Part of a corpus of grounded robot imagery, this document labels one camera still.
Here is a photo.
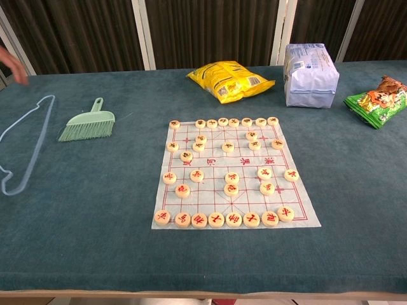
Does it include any orange brown snack packet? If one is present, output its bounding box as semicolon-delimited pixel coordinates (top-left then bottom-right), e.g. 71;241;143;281
376;75;407;97

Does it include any Chinese chess board sheet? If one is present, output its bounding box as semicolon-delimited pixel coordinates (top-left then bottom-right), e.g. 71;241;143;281
151;120;322;230

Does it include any green snack packet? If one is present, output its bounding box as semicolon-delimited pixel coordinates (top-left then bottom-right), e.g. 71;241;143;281
343;90;407;130

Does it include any mint green hand brush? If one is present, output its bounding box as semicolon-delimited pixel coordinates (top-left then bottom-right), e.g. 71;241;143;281
57;97;116;142

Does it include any light blue wire clothes hanger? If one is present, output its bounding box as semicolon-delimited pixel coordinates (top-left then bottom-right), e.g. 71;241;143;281
0;94;56;196

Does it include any white frame post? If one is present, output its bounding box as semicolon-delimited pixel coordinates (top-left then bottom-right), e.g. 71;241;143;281
270;0;298;66
335;0;365;63
131;0;157;71

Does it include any yellow snack bag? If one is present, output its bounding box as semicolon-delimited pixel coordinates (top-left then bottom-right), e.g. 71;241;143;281
186;60;276;105

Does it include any pale blue tissue pack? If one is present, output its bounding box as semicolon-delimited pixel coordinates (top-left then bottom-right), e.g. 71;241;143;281
282;43;340;108

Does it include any dark brown curtain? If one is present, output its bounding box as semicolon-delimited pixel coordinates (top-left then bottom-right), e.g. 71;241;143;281
0;0;407;76

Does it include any bare human hand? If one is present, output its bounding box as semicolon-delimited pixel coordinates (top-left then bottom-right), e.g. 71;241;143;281
0;44;30;86

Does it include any slanted white frame bar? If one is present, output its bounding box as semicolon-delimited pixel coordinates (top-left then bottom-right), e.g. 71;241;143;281
0;14;38;77

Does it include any teal tablecloth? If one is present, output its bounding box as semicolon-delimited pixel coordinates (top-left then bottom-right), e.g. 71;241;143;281
0;60;407;292

